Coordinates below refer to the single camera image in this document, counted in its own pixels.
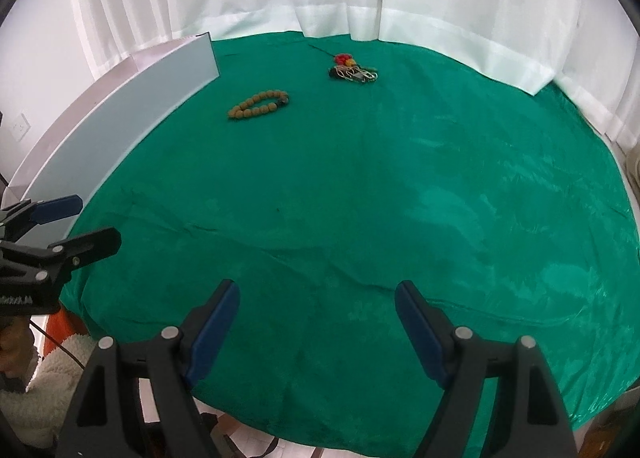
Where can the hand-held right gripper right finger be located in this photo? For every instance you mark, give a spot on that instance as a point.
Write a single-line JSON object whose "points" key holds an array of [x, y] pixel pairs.
{"points": [[422, 333]]}

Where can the white wall socket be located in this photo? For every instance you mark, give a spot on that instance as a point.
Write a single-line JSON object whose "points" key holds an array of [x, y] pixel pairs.
{"points": [[20, 127]]}

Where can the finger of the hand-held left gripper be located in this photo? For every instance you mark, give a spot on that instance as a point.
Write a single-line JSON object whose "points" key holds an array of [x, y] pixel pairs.
{"points": [[90, 244], [57, 205]]}

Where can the white box with brown bottom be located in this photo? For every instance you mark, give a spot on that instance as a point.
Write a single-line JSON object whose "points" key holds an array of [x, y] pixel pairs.
{"points": [[125, 103]]}

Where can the white fleece sleeved left forearm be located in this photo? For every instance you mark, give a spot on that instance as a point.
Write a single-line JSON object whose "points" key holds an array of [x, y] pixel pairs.
{"points": [[50, 388]]}

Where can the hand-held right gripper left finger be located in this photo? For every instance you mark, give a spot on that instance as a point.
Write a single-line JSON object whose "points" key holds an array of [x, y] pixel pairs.
{"points": [[212, 333]]}

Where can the orange seat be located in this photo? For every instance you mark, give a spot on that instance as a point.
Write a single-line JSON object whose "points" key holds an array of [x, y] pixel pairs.
{"points": [[57, 325]]}

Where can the green velvet cloth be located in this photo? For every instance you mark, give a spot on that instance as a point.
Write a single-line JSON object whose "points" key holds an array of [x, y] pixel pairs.
{"points": [[350, 213]]}

